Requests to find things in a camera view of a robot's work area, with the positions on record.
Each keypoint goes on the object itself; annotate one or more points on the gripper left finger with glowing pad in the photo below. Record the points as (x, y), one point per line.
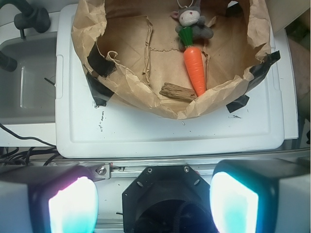
(47, 199)

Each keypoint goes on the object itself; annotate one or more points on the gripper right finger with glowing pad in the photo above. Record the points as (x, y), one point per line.
(261, 196)

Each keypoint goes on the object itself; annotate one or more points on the black tape piece lower right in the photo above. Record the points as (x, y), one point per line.
(238, 103)

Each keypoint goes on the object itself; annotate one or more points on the white plastic board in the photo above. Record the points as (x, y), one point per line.
(85, 130)

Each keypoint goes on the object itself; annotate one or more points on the black tape strip left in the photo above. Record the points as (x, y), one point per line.
(103, 68)

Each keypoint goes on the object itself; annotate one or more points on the black tape strip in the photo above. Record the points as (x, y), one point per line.
(261, 70)
(103, 68)

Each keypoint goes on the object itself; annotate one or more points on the black tape strip right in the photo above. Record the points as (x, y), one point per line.
(261, 70)

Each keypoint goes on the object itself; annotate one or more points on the brown wood piece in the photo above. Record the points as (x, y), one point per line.
(173, 91)

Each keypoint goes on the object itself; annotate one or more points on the orange plastic carrot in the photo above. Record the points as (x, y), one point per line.
(193, 61)

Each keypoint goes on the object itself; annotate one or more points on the brown paper bag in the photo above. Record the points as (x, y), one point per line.
(139, 37)

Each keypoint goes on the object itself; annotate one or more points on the dark gray faucet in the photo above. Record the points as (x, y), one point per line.
(30, 17)

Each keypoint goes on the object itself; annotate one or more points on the gray plush bunny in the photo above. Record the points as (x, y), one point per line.
(190, 16)

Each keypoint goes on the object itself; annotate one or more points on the aluminum rail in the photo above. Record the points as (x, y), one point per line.
(204, 164)

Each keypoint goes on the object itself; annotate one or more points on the black octagonal mount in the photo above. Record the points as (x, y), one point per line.
(167, 199)

